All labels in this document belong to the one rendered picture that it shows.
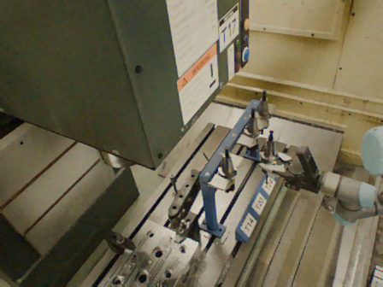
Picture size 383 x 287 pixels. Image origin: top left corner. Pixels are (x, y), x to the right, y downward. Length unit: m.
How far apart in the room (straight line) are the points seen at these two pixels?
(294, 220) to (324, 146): 0.45
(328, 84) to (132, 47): 1.33
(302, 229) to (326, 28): 0.88
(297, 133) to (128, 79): 1.44
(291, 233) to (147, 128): 1.11
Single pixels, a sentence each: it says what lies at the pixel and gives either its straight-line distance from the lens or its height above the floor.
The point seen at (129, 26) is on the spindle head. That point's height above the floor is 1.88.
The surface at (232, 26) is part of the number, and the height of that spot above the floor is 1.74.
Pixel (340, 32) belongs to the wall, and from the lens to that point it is 1.59.
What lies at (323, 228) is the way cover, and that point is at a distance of 1.63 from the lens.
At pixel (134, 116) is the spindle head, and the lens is 0.54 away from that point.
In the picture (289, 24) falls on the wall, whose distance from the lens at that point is 1.61.
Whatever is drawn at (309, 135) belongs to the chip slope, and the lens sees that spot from 1.85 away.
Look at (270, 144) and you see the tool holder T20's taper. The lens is 1.12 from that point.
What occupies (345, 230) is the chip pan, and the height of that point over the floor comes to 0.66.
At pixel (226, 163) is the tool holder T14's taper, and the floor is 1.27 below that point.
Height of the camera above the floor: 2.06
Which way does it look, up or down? 42 degrees down
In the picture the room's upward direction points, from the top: 9 degrees counter-clockwise
